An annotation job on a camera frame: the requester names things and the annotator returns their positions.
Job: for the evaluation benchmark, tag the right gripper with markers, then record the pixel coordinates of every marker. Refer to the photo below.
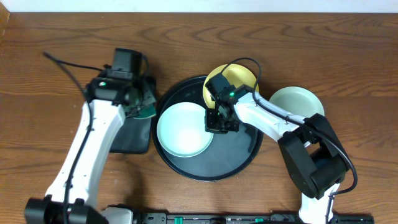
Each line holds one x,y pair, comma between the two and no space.
211,126

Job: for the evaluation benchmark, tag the black round tray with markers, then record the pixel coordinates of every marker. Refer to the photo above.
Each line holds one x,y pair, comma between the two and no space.
227,155

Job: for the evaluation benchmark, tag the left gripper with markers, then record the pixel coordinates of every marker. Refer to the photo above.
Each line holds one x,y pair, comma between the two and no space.
146,95

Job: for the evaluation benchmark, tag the black rectangular tray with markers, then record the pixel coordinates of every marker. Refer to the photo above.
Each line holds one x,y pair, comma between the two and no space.
133,137

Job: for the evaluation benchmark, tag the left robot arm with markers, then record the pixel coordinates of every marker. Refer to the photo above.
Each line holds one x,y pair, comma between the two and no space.
72,196

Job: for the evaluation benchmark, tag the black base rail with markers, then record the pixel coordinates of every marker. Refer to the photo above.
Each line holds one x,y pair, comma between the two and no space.
284,217

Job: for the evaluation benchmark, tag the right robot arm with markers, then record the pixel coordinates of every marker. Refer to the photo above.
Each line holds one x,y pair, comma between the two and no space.
314,157

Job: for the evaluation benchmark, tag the yellow plate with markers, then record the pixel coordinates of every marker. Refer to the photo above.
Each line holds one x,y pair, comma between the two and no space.
235,74

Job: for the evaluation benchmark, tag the light green plate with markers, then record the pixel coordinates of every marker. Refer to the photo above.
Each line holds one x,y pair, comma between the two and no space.
298,101
181,130

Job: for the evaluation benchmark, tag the green yellow sponge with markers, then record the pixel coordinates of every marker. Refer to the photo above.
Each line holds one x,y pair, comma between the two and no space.
146,113

